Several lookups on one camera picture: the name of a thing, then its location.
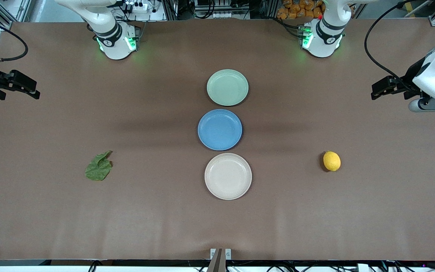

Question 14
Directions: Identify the white power strip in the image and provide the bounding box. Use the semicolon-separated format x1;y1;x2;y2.
124;1;150;12

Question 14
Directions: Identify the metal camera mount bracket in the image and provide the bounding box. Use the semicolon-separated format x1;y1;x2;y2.
210;248;232;272

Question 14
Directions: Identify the yellow lemon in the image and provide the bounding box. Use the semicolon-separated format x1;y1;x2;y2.
323;151;341;172

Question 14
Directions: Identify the beige plate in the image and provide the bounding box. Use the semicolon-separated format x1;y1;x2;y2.
204;153;252;200

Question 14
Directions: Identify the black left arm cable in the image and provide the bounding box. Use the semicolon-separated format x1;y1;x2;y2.
364;0;429;93

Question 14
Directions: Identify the blue plate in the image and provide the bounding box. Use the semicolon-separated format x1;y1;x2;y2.
197;109;243;151

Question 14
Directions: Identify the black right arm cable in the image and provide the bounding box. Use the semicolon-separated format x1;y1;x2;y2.
0;15;28;63

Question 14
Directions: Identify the green lettuce leaf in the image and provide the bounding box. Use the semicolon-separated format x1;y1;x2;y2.
85;150;113;181

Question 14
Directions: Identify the light green plate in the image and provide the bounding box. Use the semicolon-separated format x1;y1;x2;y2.
207;69;249;107

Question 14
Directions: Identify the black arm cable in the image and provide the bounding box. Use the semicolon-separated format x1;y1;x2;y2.
0;15;28;63
364;0;429;93

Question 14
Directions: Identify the bag of orange items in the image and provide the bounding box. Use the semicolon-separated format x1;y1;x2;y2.
277;0;325;20

